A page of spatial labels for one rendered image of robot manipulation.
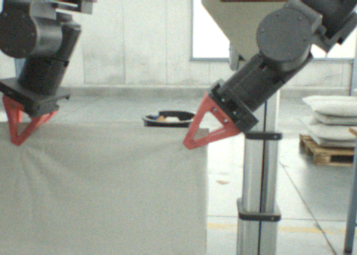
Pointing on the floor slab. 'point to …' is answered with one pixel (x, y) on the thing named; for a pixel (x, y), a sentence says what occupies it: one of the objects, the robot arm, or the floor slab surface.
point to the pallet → (320, 156)
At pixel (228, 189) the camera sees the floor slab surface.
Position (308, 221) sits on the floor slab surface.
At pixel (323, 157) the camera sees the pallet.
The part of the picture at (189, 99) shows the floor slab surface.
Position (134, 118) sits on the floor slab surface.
